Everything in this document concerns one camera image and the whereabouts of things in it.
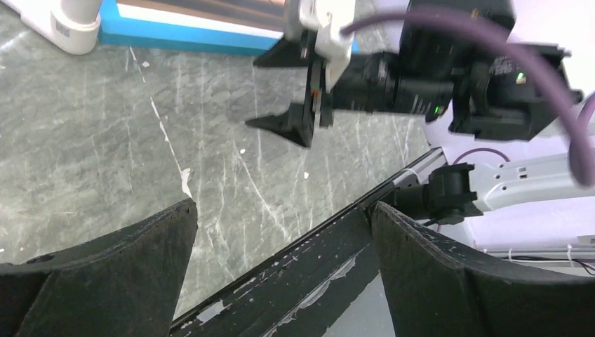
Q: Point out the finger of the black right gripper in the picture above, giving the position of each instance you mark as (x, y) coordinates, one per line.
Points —
(296, 124)
(283, 54)

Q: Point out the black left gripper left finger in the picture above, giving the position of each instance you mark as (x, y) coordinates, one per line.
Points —
(125, 283)

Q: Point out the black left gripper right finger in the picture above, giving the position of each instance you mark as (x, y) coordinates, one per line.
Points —
(438, 287)

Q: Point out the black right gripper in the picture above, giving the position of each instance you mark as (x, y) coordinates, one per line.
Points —
(442, 63)

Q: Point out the blue picture frame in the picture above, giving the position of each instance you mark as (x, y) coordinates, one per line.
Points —
(230, 27)

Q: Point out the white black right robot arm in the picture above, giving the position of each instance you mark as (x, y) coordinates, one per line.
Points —
(459, 190)

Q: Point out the white PVC pipe stand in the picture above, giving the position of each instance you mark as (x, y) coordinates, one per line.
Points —
(71, 25)

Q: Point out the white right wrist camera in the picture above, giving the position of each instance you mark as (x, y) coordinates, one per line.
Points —
(325, 18)

